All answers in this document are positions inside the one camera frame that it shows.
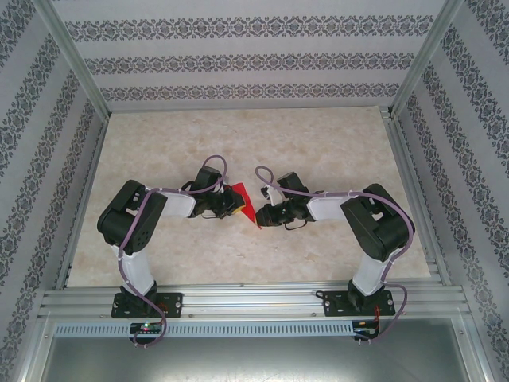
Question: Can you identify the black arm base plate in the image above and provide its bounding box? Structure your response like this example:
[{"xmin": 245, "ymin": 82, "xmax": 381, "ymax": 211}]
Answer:
[
  {"xmin": 111, "ymin": 292, "xmax": 184, "ymax": 319},
  {"xmin": 324, "ymin": 290, "xmax": 394, "ymax": 318}
]

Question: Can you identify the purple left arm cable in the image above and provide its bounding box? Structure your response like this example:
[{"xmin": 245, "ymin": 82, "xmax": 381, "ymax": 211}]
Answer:
[{"xmin": 118, "ymin": 154, "xmax": 228, "ymax": 348}]

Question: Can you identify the aluminium frame post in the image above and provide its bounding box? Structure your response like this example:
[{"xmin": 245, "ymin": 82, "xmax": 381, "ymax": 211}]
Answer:
[
  {"xmin": 390, "ymin": 0, "xmax": 466, "ymax": 116},
  {"xmin": 31, "ymin": 0, "xmax": 111, "ymax": 116}
]

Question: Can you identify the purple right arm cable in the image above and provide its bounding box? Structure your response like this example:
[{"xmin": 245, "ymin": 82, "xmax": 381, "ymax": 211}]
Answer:
[{"xmin": 254, "ymin": 166, "xmax": 417, "ymax": 345}]

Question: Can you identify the small circuit board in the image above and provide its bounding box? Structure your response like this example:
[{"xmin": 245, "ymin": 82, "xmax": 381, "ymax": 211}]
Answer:
[
  {"xmin": 130, "ymin": 322, "xmax": 163, "ymax": 334},
  {"xmin": 353, "ymin": 320, "xmax": 379, "ymax": 339}
]

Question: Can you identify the aluminium mounting beam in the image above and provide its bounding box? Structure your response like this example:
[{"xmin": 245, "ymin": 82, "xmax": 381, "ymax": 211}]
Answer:
[{"xmin": 37, "ymin": 284, "xmax": 466, "ymax": 319}]

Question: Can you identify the aluminium table edge rail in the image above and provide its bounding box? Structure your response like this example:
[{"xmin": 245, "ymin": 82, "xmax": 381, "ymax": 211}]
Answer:
[
  {"xmin": 54, "ymin": 113, "xmax": 111, "ymax": 290},
  {"xmin": 379, "ymin": 106, "xmax": 453, "ymax": 287}
]

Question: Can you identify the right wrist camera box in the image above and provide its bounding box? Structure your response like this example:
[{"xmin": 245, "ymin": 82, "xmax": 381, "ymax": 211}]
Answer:
[{"xmin": 260, "ymin": 185, "xmax": 282, "ymax": 205}]

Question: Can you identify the red square paper sheet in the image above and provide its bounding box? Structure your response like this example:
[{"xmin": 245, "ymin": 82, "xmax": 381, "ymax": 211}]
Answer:
[{"xmin": 231, "ymin": 181, "xmax": 263, "ymax": 231}]

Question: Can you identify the slotted grey cable duct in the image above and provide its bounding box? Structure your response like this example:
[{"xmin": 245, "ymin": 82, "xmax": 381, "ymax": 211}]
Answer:
[{"xmin": 53, "ymin": 321, "xmax": 355, "ymax": 337}]

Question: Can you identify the grey metal sheet panel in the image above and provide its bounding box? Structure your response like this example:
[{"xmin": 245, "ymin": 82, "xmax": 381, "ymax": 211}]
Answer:
[{"xmin": 19, "ymin": 336, "xmax": 490, "ymax": 382}]

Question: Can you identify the aluminium frame bar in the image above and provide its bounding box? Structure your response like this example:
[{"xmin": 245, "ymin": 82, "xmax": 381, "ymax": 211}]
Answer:
[
  {"xmin": 15, "ymin": 314, "xmax": 56, "ymax": 382},
  {"xmin": 453, "ymin": 314, "xmax": 496, "ymax": 382}
]

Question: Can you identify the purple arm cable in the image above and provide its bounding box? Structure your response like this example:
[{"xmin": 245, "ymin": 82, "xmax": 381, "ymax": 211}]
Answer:
[
  {"xmin": 254, "ymin": 166, "xmax": 417, "ymax": 345},
  {"xmin": 118, "ymin": 154, "xmax": 228, "ymax": 348}
]

